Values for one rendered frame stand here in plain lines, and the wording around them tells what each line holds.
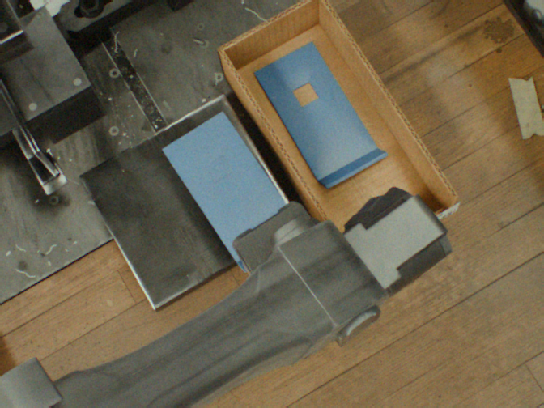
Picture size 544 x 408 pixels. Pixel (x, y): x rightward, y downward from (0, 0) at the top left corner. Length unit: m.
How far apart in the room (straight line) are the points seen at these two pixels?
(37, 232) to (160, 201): 0.13
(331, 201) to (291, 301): 0.39
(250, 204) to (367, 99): 0.18
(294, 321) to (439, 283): 0.39
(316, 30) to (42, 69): 0.29
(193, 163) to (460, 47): 0.31
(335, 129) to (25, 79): 0.31
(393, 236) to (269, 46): 0.38
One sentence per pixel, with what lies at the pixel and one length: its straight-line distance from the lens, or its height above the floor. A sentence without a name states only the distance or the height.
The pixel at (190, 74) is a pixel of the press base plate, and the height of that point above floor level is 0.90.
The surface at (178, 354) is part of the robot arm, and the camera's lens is 0.63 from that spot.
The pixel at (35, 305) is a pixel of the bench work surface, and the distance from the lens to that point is 1.07.
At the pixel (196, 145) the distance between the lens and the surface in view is 1.01.
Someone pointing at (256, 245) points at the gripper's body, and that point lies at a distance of 0.86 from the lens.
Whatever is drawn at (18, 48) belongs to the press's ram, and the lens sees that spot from 0.91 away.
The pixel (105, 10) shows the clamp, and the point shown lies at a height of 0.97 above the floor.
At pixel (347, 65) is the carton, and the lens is 1.09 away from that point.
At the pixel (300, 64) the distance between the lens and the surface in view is 1.09.
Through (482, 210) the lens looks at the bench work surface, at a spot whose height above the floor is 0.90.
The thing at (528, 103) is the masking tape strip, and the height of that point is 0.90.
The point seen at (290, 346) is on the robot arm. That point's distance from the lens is 0.66.
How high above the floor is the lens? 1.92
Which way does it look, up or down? 75 degrees down
